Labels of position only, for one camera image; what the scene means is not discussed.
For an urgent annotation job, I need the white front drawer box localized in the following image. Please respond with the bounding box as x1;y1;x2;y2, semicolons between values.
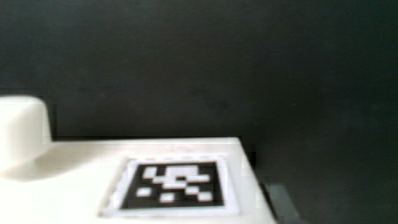
0;96;277;224

